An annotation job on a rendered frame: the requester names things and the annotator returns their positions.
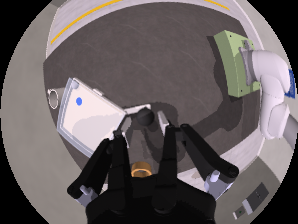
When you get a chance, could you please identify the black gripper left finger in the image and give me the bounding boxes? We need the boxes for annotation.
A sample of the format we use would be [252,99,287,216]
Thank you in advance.
[67,117,134,215]

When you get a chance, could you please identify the white mug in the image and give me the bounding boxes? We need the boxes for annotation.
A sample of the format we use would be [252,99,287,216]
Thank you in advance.
[48,87,65,109]

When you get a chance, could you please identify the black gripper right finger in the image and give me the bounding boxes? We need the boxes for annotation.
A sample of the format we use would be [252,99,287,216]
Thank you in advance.
[152,111,239,214]

